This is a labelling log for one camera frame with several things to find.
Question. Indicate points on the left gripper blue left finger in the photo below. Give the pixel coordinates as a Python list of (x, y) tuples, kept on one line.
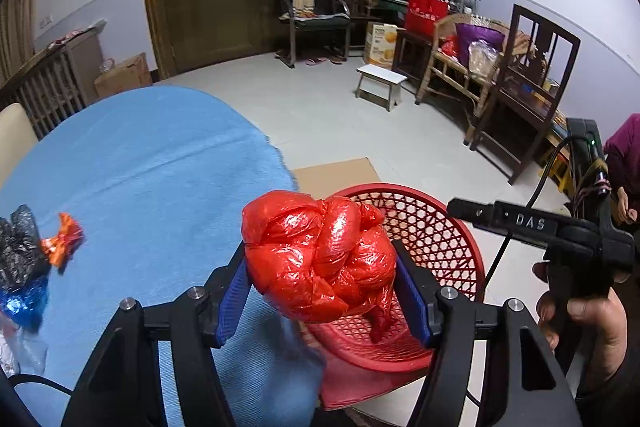
[(221, 299)]

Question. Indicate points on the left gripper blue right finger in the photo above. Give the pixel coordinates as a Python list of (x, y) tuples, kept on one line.
[(425, 304)]

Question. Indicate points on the red plastic bag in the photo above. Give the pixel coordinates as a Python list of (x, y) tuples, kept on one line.
[(319, 260)]

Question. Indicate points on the blue plastic bag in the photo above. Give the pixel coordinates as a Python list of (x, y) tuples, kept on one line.
[(26, 305)]

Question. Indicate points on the black plastic bag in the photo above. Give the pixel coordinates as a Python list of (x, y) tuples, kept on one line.
[(22, 256)]

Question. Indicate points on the right hand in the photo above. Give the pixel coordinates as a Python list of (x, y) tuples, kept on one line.
[(605, 316)]

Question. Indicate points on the red mesh waste basket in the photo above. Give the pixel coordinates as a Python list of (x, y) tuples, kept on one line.
[(357, 368)]

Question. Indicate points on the blue bed cover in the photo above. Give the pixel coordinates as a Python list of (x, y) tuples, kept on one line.
[(157, 178)]

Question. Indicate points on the flat cardboard sheet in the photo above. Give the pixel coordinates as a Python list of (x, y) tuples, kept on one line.
[(324, 180)]

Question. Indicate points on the orange wrapper with red ribbon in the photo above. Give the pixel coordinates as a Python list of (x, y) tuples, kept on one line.
[(59, 248)]

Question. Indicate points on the dark wooden chair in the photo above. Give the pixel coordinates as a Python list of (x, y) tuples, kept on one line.
[(532, 76)]

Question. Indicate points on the white step stool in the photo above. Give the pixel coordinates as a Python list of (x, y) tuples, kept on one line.
[(380, 85)]

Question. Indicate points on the cardboard box by crib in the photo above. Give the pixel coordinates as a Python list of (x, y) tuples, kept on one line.
[(127, 75)]

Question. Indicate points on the purple bag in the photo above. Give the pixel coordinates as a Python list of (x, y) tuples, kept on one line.
[(468, 34)]

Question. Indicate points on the orange fruit carton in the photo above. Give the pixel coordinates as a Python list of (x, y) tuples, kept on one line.
[(379, 49)]

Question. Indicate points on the cream leather headboard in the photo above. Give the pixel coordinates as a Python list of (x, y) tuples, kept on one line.
[(17, 139)]

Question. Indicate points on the wooden baby crib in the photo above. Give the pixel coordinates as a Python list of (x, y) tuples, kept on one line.
[(58, 82)]

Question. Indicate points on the red gift bag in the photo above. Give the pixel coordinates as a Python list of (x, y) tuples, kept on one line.
[(423, 14)]

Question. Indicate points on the black armchair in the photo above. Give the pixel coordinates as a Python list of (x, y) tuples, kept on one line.
[(315, 17)]

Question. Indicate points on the brown striped curtain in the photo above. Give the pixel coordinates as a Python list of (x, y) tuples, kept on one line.
[(17, 46)]

